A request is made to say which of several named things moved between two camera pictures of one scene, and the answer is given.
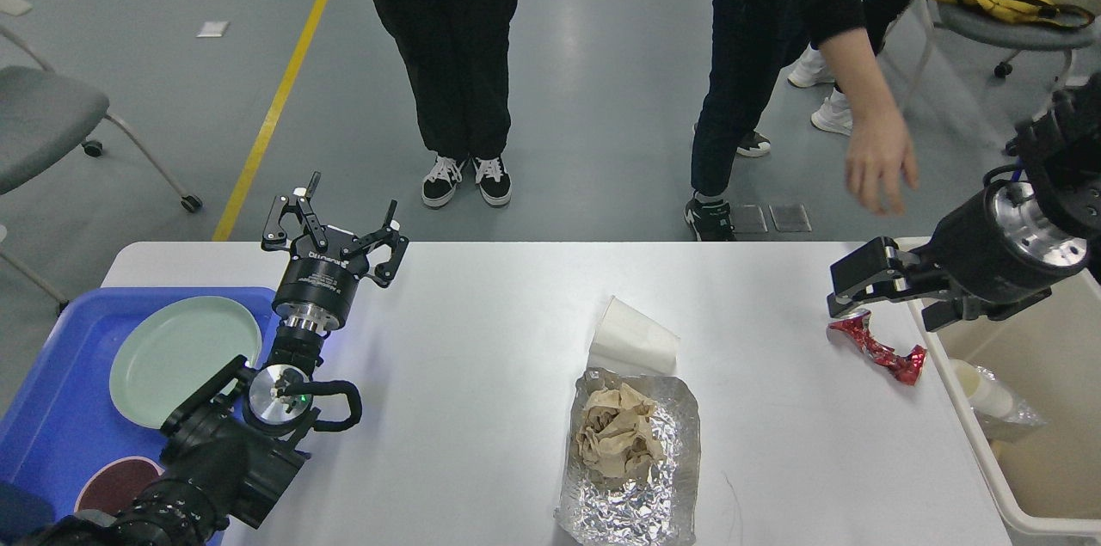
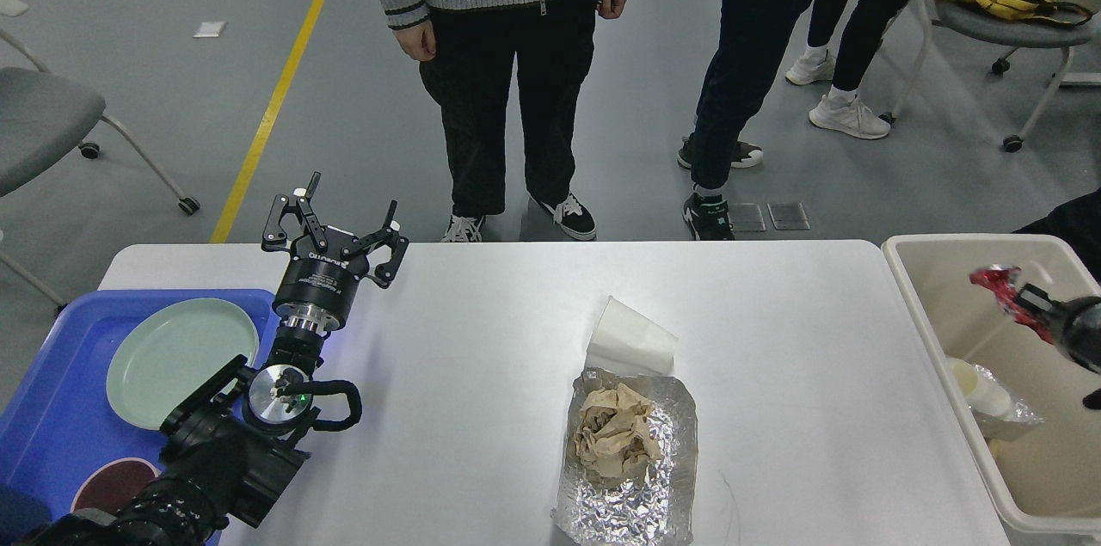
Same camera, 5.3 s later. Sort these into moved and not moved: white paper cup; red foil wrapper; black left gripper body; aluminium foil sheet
Moved: red foil wrapper
Not moved: white paper cup; black left gripper body; aluminium foil sheet
